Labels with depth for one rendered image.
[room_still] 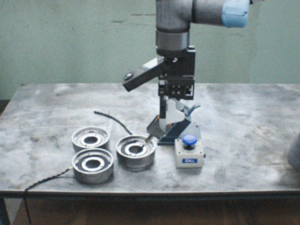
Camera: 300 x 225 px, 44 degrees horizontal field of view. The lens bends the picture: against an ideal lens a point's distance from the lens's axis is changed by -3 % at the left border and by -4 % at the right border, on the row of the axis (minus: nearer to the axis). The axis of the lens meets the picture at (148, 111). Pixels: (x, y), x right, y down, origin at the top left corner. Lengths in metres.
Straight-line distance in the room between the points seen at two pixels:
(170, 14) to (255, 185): 0.47
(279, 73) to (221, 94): 1.48
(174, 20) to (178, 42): 0.05
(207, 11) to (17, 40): 2.08
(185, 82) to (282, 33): 1.92
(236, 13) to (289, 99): 0.70
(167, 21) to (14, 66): 2.11
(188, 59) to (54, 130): 0.52
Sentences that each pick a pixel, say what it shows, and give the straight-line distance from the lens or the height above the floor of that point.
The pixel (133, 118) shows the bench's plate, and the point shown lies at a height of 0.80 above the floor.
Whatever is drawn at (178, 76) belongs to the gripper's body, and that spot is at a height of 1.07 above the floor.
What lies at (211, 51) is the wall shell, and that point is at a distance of 2.64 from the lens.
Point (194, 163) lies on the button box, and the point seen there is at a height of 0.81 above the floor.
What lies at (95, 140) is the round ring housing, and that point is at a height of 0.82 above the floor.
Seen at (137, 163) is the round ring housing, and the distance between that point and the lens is 0.99.
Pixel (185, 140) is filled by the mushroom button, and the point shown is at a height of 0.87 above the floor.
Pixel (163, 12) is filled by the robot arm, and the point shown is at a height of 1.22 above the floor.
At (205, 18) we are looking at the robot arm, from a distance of 0.78.
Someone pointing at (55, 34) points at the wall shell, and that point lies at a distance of 2.64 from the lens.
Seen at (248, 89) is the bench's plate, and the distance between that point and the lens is 1.44.
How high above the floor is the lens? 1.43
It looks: 30 degrees down
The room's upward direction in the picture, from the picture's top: straight up
